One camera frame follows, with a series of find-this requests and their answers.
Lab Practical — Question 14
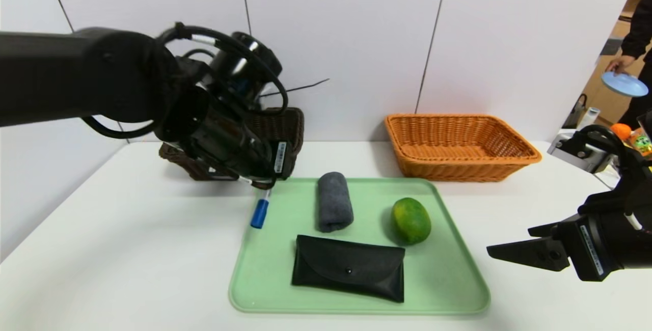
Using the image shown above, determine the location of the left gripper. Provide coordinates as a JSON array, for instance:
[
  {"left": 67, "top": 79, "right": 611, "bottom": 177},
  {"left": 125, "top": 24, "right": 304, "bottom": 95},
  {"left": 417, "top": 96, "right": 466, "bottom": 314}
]
[{"left": 199, "top": 109, "right": 296, "bottom": 190}]

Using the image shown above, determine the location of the dark brown wicker basket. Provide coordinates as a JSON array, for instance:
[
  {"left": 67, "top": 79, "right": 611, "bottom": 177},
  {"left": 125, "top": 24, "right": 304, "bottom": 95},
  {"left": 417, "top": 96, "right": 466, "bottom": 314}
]
[{"left": 159, "top": 107, "right": 305, "bottom": 181}]

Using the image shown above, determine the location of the grey towel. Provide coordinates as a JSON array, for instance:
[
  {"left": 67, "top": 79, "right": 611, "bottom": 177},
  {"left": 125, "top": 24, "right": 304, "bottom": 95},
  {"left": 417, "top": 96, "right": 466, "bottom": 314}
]
[{"left": 317, "top": 172, "right": 354, "bottom": 233}]

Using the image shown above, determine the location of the black leather pouch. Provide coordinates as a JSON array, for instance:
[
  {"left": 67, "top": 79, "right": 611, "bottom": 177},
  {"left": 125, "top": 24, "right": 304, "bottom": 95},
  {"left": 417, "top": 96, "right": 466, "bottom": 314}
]
[{"left": 291, "top": 234, "right": 406, "bottom": 303}]

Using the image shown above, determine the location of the white side table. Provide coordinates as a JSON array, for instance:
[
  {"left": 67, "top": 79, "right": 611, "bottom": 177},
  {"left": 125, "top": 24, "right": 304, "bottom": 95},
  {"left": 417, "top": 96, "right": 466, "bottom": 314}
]
[{"left": 552, "top": 130, "right": 652, "bottom": 191}]

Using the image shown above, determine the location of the green snack packet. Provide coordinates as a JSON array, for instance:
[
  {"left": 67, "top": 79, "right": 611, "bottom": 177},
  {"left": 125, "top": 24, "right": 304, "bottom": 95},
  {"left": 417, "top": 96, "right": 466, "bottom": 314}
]
[{"left": 629, "top": 128, "right": 652, "bottom": 156}]

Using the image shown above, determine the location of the light blue plate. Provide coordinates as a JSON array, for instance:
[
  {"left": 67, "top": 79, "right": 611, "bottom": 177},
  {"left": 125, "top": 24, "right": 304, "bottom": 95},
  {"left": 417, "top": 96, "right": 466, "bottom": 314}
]
[{"left": 601, "top": 71, "right": 649, "bottom": 97}]

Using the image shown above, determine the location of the silver bottle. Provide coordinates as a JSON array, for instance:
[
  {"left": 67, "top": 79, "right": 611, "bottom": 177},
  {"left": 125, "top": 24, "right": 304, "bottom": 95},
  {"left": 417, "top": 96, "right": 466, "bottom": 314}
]
[{"left": 581, "top": 107, "right": 601, "bottom": 130}]

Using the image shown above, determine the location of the black bag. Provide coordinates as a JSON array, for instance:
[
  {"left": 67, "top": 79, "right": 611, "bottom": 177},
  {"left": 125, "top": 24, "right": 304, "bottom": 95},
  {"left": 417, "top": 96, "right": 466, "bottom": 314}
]
[{"left": 563, "top": 94, "right": 586, "bottom": 128}]

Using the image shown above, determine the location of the white marker with blue cap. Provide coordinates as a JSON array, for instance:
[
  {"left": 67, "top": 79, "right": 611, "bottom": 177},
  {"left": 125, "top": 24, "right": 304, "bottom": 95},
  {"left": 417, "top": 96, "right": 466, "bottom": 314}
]
[{"left": 250, "top": 188, "right": 273, "bottom": 230}]

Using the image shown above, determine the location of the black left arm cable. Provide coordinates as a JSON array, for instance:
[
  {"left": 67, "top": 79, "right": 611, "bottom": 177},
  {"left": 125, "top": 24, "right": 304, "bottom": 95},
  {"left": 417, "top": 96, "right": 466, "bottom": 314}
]
[{"left": 81, "top": 22, "right": 331, "bottom": 141}]

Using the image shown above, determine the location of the orange wicker basket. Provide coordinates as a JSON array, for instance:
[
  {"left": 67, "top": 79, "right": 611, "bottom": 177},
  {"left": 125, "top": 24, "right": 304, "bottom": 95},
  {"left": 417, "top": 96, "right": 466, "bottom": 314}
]
[{"left": 384, "top": 114, "right": 542, "bottom": 183}]

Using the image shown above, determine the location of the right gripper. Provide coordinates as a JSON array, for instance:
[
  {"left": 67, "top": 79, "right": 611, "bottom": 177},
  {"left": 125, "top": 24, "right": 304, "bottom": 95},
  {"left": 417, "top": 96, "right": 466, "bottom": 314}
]
[{"left": 486, "top": 205, "right": 652, "bottom": 282}]

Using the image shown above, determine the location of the light green plastic tray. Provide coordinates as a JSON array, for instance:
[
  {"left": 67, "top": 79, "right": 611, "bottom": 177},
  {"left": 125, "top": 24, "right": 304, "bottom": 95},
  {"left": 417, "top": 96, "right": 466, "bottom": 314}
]
[{"left": 229, "top": 177, "right": 491, "bottom": 315}]

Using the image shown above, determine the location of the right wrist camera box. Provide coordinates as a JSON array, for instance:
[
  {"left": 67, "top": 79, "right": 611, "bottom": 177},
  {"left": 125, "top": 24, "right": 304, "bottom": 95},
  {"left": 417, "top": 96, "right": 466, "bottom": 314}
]
[{"left": 548, "top": 131, "right": 612, "bottom": 174}]

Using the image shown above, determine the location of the person in black clothes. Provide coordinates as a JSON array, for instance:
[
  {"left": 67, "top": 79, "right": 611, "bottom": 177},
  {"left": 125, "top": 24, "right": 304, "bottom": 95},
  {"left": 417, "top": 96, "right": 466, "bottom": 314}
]
[{"left": 619, "top": 0, "right": 652, "bottom": 128}]

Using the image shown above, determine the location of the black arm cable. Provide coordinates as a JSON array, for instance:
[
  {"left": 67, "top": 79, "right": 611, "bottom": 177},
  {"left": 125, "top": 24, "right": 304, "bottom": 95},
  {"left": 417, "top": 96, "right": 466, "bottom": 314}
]
[
  {"left": 81, "top": 22, "right": 331, "bottom": 141},
  {"left": 570, "top": 124, "right": 645, "bottom": 189}
]

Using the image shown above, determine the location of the green citrus fruit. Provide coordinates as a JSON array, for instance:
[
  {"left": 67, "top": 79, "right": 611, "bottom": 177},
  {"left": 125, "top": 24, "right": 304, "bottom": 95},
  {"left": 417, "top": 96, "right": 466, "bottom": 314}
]
[{"left": 391, "top": 197, "right": 432, "bottom": 245}]

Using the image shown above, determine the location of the wooden cabinet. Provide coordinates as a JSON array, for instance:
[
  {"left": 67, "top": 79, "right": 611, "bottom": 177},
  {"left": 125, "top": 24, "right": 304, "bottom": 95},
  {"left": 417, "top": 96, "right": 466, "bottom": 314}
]
[{"left": 581, "top": 0, "right": 652, "bottom": 125}]

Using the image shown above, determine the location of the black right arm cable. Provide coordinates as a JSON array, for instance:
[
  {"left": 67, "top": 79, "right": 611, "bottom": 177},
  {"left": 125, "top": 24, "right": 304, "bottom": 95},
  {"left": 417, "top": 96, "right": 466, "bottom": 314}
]
[{"left": 570, "top": 124, "right": 645, "bottom": 189}]

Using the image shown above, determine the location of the bare person hand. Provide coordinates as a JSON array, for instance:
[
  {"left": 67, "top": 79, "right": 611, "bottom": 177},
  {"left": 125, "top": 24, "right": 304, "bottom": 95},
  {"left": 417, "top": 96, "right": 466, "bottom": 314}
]
[{"left": 605, "top": 56, "right": 636, "bottom": 75}]

